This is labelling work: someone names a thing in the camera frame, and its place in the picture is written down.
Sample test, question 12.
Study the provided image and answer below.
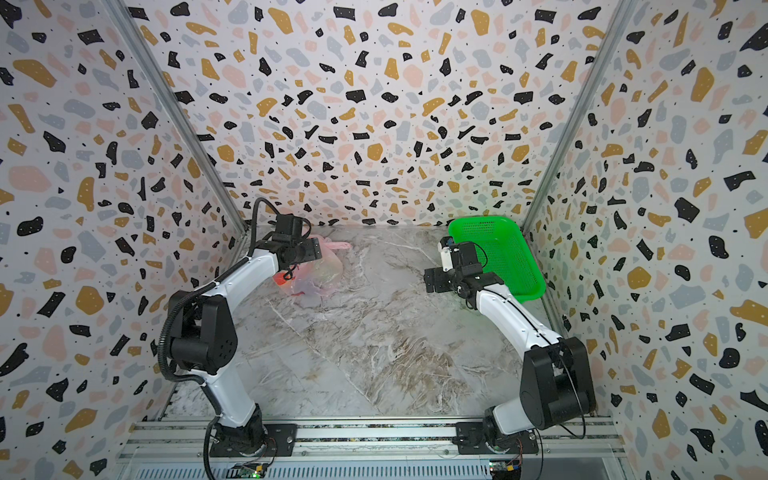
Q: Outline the pink plastic bag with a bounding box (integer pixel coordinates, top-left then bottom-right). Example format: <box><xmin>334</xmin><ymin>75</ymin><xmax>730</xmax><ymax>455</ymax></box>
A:
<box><xmin>272</xmin><ymin>235</ymin><xmax>352</xmax><ymax>296</ymax></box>

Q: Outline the green plastic basket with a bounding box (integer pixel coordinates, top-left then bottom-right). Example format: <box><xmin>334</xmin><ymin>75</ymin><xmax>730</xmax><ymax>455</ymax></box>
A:
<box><xmin>448</xmin><ymin>216</ymin><xmax>546</xmax><ymax>303</ymax></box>

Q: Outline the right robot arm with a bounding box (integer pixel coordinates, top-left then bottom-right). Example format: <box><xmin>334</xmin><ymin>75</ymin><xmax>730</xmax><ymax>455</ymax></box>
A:
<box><xmin>424</xmin><ymin>236</ymin><xmax>596</xmax><ymax>453</ymax></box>

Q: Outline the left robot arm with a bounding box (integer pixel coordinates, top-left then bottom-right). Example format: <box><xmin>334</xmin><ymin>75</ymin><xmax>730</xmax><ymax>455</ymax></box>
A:
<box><xmin>157</xmin><ymin>214</ymin><xmax>322</xmax><ymax>456</ymax></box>

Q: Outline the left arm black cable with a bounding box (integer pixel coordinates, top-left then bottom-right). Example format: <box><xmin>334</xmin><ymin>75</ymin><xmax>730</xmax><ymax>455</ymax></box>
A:
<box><xmin>157</xmin><ymin>197</ymin><xmax>313</xmax><ymax>385</ymax></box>

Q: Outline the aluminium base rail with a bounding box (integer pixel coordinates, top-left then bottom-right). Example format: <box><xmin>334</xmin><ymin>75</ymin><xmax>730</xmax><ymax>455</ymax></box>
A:
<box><xmin>115</xmin><ymin>417</ymin><xmax>634</xmax><ymax>479</ymax></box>

